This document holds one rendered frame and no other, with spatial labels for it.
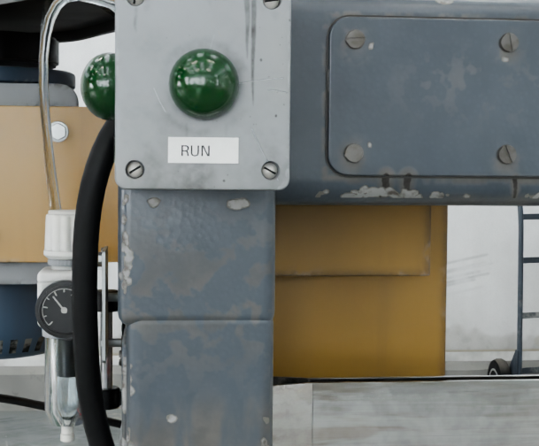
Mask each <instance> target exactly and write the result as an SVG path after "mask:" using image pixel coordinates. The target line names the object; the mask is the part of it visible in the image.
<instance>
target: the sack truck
mask: <svg viewBox="0 0 539 446"><path fill-rule="evenodd" d="M524 219H539V213H529V214H523V206H518V222H519V245H518V318H517V349H516V350H515V352H514V355H513V357H512V362H511V363H510V366H508V364H507V362H506V361H505V360H503V359H502V358H496V359H494V360H492V361H491V362H490V364H489V369H488V375H522V374H523V373H539V366H535V367H524V368H522V324H523V319H532V318H539V312H523V264H527V263H539V257H533V258H524V257H523V251H524Z"/></svg>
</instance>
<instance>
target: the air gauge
mask: <svg viewBox="0 0 539 446"><path fill-rule="evenodd" d="M35 316H36V319H37V321H38V324H39V325H40V327H41V328H42V329H43V330H44V331H45V332H46V333H47V334H49V335H52V336H54V337H57V338H71V337H73V314H72V281H69V280H61V281H55V282H52V283H51V284H50V285H49V286H47V287H46V288H45V289H44V290H43V291H42V293H41V294H40V295H39V296H38V298H37V301H36V304H35Z"/></svg>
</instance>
